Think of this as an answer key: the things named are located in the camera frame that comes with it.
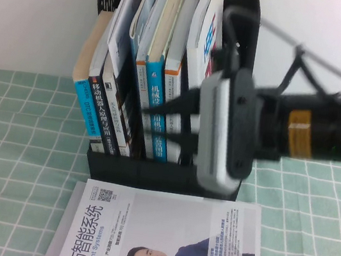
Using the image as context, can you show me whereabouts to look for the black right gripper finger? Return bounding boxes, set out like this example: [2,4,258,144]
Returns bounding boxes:
[163,126,202,155]
[142,80,206,124]

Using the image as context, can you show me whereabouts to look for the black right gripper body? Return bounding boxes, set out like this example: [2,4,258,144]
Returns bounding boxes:
[245,86,294,166]

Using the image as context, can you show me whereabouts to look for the magazine with suited man cover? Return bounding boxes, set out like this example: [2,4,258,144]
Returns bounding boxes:
[49,174,274,256]

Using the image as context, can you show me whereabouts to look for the thick white orange-topped book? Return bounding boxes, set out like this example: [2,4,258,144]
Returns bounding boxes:
[151,0,206,165]

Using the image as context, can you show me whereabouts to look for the cyan spine mechanism design book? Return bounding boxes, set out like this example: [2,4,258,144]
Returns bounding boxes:
[131,0,192,163]

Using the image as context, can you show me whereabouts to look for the thin white orange-topped book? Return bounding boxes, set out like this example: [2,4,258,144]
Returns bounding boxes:
[120,0,178,161]

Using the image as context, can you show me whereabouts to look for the black plastic book holder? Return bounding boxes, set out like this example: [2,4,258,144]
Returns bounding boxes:
[68,0,272,204]

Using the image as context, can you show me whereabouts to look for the white black spine book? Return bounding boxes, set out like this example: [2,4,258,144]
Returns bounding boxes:
[88,54,146,158]

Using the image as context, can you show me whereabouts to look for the black spine robot book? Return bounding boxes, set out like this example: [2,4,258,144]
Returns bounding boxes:
[76,15,141,157]

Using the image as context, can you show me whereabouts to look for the cyan spine tan-paged book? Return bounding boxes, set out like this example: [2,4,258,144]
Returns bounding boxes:
[63,6,124,140]

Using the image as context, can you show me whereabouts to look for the light blue cover book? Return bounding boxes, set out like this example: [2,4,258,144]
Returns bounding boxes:
[124,0,162,67]

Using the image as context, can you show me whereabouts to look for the white magazine red blue print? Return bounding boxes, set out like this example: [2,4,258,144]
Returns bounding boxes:
[177,0,233,110]

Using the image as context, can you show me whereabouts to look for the thin white booklet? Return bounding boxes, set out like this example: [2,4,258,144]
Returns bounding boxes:
[102,0,145,81]

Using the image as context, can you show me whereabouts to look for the green white checked tablecloth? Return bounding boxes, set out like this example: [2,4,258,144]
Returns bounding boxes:
[0,57,341,256]

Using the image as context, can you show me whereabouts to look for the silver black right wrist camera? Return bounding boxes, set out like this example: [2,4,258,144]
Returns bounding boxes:
[185,62,270,197]

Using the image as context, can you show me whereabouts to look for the black right camera cable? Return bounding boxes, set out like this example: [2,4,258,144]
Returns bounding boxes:
[211,3,341,107]

